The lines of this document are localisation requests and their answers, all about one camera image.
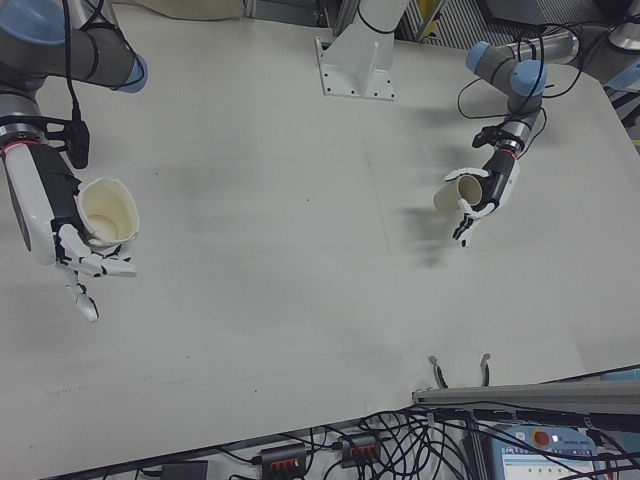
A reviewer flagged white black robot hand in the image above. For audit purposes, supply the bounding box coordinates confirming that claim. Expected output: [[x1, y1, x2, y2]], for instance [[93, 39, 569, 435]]
[[443, 148, 522, 249], [0, 142, 139, 324]]

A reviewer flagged round paper cup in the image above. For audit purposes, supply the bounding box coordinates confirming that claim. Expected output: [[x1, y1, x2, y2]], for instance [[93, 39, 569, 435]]
[[432, 174, 485, 214]]

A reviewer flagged squashed wide paper cup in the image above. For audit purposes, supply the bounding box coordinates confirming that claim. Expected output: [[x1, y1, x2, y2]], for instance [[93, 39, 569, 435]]
[[74, 175, 141, 249]]

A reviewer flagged black ribbed floor mat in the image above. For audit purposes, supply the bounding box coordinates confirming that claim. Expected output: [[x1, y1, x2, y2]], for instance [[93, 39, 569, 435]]
[[399, 0, 640, 81]]

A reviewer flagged dark grey box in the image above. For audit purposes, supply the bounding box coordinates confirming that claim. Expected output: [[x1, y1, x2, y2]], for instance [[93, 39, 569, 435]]
[[485, 0, 551, 26]]

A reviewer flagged black metal bar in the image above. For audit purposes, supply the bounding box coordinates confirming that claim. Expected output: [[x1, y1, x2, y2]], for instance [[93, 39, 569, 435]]
[[434, 408, 640, 434]]

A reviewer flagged blue-grey teach pendant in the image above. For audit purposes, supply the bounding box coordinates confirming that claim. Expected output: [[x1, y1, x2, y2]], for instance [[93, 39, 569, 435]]
[[479, 422, 609, 480]]

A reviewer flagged black orange power strip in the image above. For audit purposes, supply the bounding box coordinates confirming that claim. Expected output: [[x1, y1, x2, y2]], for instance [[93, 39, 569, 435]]
[[338, 433, 384, 467], [258, 442, 309, 474]]

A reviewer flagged black power adapter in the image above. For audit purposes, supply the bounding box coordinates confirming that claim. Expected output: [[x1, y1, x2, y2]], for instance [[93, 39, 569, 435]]
[[160, 460, 209, 480]]

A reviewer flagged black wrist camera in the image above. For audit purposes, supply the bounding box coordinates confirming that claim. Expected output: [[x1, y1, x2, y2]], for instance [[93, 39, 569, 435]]
[[472, 125, 504, 150], [42, 117, 92, 170]]

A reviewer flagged yellow black hazard post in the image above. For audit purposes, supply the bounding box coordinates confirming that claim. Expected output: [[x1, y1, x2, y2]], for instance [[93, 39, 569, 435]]
[[418, 0, 437, 41]]

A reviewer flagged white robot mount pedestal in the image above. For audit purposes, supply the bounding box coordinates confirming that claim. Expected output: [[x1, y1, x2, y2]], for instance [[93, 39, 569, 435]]
[[314, 0, 399, 102]]

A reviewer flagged aluminium profile rail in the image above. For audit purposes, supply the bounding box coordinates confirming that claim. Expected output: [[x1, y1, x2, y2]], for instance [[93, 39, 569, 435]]
[[412, 382, 640, 416]]

